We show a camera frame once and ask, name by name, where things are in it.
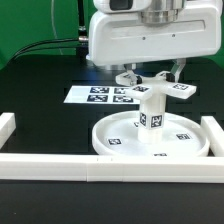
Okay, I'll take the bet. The white front fence bar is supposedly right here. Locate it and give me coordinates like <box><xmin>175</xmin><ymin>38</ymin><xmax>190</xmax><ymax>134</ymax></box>
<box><xmin>0</xmin><ymin>153</ymin><xmax>224</xmax><ymax>183</ymax></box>

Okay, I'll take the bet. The white left fence bar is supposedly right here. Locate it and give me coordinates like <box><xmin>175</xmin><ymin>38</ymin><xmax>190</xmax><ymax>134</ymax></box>
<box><xmin>0</xmin><ymin>113</ymin><xmax>16</xmax><ymax>149</ymax></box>

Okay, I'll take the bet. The white marker sheet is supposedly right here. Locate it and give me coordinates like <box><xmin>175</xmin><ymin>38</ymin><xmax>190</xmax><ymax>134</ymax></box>
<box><xmin>64</xmin><ymin>85</ymin><xmax>139</xmax><ymax>104</ymax></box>

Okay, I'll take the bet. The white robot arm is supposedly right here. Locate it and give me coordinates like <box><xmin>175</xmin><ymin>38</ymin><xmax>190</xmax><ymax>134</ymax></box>
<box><xmin>89</xmin><ymin>0</ymin><xmax>223</xmax><ymax>66</ymax></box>

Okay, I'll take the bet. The thin white cable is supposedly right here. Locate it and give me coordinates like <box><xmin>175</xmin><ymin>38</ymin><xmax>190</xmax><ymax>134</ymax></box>
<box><xmin>50</xmin><ymin>0</ymin><xmax>64</xmax><ymax>56</ymax></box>

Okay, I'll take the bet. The white cross-shaped table base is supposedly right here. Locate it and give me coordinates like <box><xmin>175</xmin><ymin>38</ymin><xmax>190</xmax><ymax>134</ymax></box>
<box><xmin>116</xmin><ymin>71</ymin><xmax>197</xmax><ymax>101</ymax></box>

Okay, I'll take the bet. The white right fence bar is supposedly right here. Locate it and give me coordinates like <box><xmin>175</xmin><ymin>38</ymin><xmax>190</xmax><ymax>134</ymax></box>
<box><xmin>201</xmin><ymin>116</ymin><xmax>224</xmax><ymax>157</ymax></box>

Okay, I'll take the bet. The white round table top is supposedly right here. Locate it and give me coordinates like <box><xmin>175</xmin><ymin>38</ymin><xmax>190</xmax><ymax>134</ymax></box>
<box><xmin>92</xmin><ymin>111</ymin><xmax>210</xmax><ymax>158</ymax></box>

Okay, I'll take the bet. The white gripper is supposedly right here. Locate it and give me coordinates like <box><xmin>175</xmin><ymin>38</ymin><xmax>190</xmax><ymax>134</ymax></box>
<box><xmin>89</xmin><ymin>3</ymin><xmax>222</xmax><ymax>86</ymax></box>

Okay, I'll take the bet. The white fence bar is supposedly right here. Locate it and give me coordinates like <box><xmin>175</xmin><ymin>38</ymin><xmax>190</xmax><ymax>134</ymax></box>
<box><xmin>0</xmin><ymin>113</ymin><xmax>16</xmax><ymax>149</ymax></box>
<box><xmin>0</xmin><ymin>153</ymin><xmax>224</xmax><ymax>183</ymax></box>
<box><xmin>201</xmin><ymin>116</ymin><xmax>224</xmax><ymax>157</ymax></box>

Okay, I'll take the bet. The black cable bundle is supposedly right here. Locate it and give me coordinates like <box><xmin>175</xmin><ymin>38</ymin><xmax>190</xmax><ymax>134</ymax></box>
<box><xmin>8</xmin><ymin>37</ymin><xmax>90</xmax><ymax>64</ymax></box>

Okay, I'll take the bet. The black upright cable connector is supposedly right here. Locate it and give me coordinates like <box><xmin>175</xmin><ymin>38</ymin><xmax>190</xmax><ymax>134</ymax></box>
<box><xmin>77</xmin><ymin>0</ymin><xmax>88</xmax><ymax>42</ymax></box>

